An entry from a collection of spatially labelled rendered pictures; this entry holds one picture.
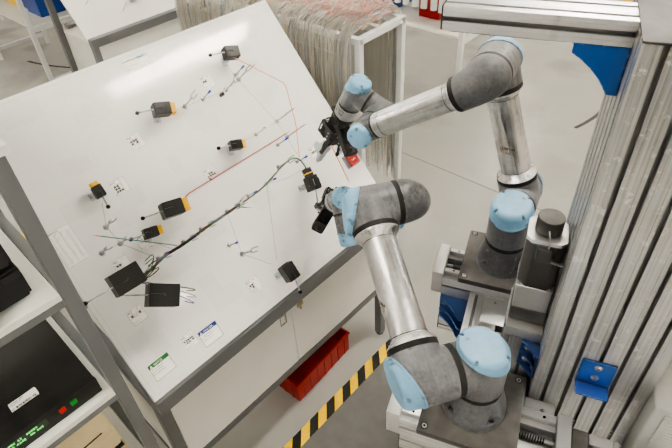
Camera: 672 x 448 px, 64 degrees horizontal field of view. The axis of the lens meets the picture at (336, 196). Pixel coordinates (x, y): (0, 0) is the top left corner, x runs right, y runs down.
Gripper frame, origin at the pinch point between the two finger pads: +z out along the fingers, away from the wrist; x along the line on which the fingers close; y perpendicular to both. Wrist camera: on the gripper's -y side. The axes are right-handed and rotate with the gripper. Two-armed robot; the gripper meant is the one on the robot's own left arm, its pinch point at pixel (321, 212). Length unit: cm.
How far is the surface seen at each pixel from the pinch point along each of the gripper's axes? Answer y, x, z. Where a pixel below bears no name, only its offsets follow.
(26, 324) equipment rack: -62, 59, -64
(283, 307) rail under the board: -37.8, -1.7, -0.4
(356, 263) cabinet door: -9.3, -27.2, 27.6
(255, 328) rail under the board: -48.1, 5.1, -5.4
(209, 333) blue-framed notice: -55, 19, -11
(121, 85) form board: 8, 81, -12
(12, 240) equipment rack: -49, 77, -42
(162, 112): 4, 64, -18
